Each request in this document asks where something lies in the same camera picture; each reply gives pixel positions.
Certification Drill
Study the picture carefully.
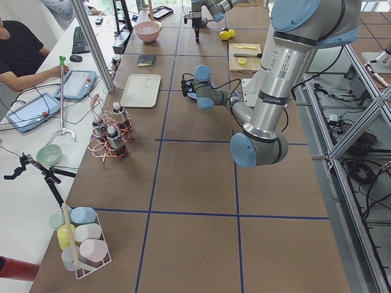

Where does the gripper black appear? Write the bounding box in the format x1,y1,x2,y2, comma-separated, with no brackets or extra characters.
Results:
192,16,202,42
181,79,196,97

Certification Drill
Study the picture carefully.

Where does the blue plate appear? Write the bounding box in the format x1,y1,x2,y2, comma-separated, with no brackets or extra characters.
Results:
186,80,197,99

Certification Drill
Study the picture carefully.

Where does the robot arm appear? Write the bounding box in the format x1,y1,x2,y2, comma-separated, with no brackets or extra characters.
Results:
184,0,244,43
181,1,361,168

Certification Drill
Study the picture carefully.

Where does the yellow lemon large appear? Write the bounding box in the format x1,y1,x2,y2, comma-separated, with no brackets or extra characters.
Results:
219,31,231,41

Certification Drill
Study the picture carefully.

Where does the yellow lemon small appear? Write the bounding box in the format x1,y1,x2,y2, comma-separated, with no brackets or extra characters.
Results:
228,29,235,39

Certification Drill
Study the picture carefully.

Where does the cream bear tray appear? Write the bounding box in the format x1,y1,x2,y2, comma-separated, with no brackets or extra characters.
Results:
120,74,161,108

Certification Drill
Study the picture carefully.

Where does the pink bowl of ice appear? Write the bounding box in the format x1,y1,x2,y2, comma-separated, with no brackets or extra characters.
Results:
134,21,162,43

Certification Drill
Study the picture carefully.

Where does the grey folded cloth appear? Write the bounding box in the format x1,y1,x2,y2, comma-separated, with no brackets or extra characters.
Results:
137,54,156,67

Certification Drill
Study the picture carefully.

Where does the wooden cutting board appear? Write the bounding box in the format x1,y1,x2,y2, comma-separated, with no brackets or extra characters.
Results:
228,43,262,73

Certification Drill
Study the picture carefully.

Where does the yellow plastic knife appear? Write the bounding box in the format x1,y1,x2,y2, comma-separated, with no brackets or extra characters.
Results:
233,45,257,50

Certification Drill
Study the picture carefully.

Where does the dark tea bottle right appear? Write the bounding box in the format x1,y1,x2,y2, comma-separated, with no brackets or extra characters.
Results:
112,102,131,129

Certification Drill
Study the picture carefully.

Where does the dark tea bottle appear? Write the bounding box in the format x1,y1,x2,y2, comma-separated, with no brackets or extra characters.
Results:
112,102,131,129
92,118,107,142
106,126,128,157

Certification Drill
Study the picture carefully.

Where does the dark tea bottle left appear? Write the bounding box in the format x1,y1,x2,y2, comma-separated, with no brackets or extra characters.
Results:
106,126,128,157

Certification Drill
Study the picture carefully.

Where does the dark tea bottle rear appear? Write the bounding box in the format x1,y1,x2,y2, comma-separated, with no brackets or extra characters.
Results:
92,118,107,142

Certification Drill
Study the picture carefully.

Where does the teach pendant far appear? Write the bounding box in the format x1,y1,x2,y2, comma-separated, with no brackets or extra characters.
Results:
64,70,97,100

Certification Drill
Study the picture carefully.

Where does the teach pendant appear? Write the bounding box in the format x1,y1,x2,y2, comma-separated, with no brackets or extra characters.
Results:
5,92,60,133
64,70,97,100

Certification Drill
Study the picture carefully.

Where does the black keyboard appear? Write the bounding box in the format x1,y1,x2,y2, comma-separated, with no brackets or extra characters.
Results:
71,26,90,54

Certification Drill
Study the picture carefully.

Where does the black computer mouse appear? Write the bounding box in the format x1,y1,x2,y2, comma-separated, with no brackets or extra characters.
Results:
70,54,83,63

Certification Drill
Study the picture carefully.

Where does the metal reacher grabber tool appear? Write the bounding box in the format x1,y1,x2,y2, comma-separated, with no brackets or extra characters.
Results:
46,56,77,145

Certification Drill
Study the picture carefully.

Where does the green bowl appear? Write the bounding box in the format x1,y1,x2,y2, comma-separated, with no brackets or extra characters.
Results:
36,144,62,167

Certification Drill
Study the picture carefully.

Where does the teach pendant near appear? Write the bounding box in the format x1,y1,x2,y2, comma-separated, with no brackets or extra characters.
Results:
5,92,60,133

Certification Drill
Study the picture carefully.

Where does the blue plastic cup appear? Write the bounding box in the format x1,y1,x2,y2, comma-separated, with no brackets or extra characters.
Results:
71,207,97,225

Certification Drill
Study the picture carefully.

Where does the person in black shirt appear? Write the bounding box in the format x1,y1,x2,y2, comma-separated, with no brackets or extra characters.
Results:
1,20,69,92

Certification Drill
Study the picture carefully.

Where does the white plastic cup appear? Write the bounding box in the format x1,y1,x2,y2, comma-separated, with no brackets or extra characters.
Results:
74,223,102,243

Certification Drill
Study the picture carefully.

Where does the pink plastic cup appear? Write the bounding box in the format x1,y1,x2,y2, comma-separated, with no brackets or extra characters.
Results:
79,239,108,262

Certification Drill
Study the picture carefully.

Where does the yellow plastic cup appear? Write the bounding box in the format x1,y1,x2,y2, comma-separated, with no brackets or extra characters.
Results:
57,224,70,250

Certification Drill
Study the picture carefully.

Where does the steel knife handle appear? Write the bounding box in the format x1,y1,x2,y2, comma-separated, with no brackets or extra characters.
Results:
233,53,263,59

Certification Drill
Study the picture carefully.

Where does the copper wire bottle rack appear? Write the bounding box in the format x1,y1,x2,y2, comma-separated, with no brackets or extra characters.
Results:
88,94,134,162

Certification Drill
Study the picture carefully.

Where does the aluminium frame post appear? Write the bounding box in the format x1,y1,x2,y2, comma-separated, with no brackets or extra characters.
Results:
70,0,115,93

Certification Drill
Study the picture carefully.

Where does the white wire rack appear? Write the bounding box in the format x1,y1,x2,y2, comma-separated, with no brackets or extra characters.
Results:
57,203,112,280

